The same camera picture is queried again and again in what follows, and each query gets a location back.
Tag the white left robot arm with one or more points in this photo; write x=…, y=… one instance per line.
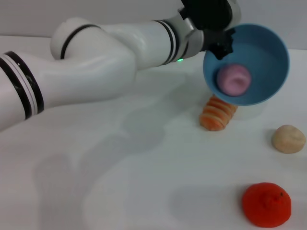
x=96, y=60

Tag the orange striped bread roll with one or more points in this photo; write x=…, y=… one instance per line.
x=216, y=115

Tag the beige round bun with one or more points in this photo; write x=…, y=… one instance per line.
x=287, y=139

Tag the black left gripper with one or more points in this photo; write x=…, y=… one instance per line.
x=212, y=38

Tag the red orange tangerine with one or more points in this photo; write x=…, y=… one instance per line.
x=266, y=206

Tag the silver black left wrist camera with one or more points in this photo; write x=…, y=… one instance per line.
x=208, y=12

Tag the blue bowl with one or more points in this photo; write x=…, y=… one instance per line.
x=263, y=60

